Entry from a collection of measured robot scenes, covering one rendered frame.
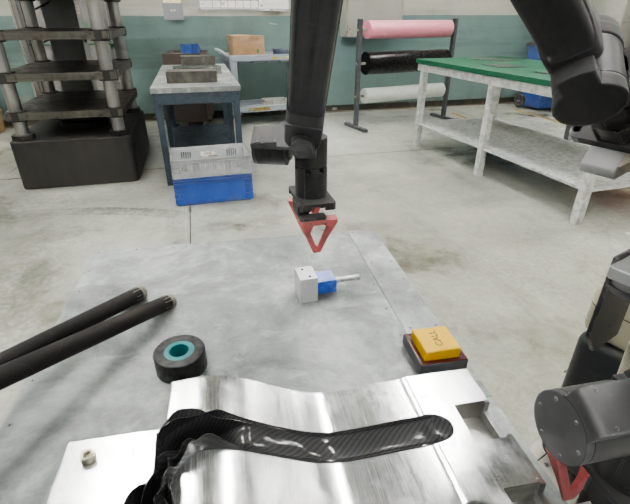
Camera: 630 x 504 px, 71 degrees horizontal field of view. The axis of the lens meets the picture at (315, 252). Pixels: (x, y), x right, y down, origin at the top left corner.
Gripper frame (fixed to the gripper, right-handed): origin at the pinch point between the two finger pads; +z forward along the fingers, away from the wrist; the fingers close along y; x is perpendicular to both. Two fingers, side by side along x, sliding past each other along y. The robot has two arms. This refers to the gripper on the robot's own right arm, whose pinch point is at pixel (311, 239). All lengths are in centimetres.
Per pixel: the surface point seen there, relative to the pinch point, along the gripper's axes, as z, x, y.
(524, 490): 5, 9, 51
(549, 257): 94, 178, -121
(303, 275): 7.3, -1.9, 0.9
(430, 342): 9.1, 13.9, 23.5
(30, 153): 62, -156, -330
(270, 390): 1.8, -13.5, 34.5
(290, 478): 2.3, -13.4, 45.9
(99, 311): 8.2, -39.1, 2.3
